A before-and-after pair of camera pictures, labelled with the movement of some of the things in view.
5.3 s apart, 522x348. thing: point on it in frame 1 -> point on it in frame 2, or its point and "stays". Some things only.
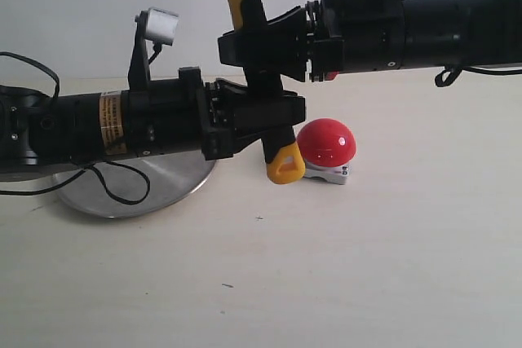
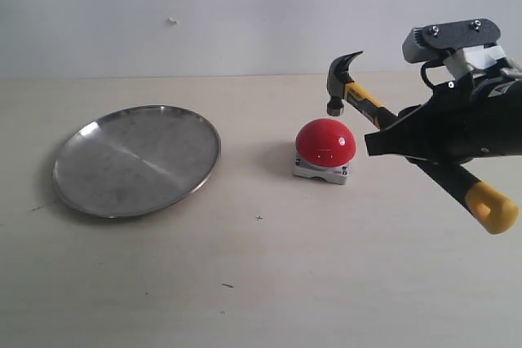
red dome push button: (326, 147) stays
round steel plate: (134, 187) stays
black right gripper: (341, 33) -> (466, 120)
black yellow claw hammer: (285, 160) -> (494, 209)
